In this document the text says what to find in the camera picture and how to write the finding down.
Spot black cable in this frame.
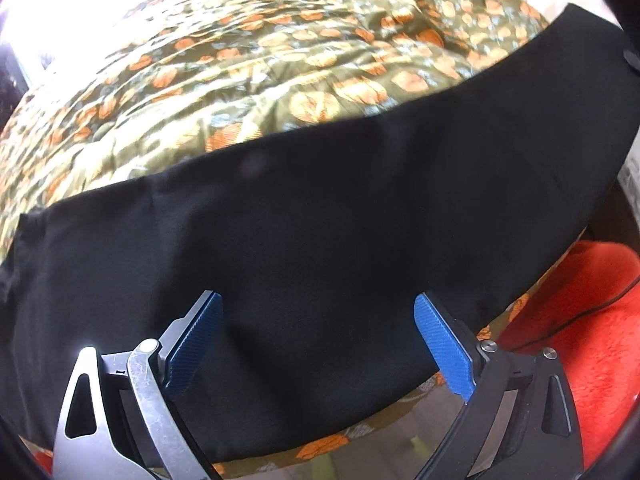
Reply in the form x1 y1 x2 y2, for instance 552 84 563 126
520 275 640 348

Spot orange fleece garment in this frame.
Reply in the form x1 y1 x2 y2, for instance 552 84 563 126
30 240 640 480

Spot floral orange green duvet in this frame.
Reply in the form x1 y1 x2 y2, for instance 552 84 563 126
0 0 556 480

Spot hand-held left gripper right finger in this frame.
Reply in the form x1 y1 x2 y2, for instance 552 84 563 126
414 292 583 480

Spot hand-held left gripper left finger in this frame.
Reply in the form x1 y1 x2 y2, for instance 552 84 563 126
52 290 223 480

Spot black pants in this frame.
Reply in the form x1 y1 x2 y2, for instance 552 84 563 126
0 2 640 463

